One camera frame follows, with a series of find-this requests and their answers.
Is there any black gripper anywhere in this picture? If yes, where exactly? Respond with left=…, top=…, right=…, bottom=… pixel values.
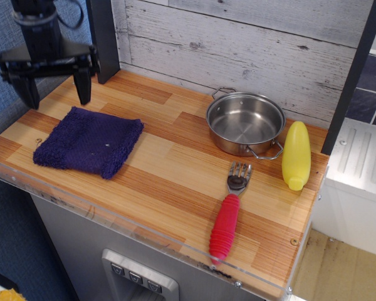
left=0, top=18, right=100, bottom=110

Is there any purple towel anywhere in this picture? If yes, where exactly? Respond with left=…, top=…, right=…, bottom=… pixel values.
left=33, top=107, right=144, bottom=179

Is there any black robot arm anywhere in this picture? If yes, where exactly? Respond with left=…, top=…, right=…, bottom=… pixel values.
left=0, top=1, right=100, bottom=109

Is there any clear acrylic front guard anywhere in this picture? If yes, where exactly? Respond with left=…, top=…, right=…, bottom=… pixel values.
left=0, top=156, right=294, bottom=295

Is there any grey toy kitchen cabinet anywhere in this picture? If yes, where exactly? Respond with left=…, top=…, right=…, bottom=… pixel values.
left=29, top=193, right=285, bottom=301

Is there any stainless steel pot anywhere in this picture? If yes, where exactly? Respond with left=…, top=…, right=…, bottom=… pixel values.
left=206, top=87, right=286, bottom=160

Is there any silver button dispenser panel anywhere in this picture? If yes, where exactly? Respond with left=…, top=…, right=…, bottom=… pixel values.
left=102, top=248, right=180, bottom=300

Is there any yellow object at corner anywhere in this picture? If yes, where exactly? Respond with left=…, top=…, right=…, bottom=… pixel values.
left=0, top=289, right=26, bottom=301

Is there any yellow plastic corn toy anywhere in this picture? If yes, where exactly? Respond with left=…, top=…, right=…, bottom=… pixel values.
left=281, top=121, right=311, bottom=191

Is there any white ribbed side unit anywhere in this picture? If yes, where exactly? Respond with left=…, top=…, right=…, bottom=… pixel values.
left=312, top=119, right=376, bottom=255

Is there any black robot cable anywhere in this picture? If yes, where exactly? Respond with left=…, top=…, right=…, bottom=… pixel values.
left=55, top=0, right=85, bottom=31

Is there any dark left upright post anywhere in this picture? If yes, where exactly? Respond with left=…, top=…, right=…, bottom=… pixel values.
left=85, top=0, right=120, bottom=84

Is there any dark upright post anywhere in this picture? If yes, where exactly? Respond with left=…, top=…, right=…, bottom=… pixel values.
left=85, top=0, right=120, bottom=84
left=321, top=0, right=376, bottom=155

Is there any fork with red handle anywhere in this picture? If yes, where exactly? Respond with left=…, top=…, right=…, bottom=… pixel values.
left=209, top=162, right=252, bottom=265

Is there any dark right upright post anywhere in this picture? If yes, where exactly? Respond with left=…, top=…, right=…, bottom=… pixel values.
left=321, top=0, right=376, bottom=155

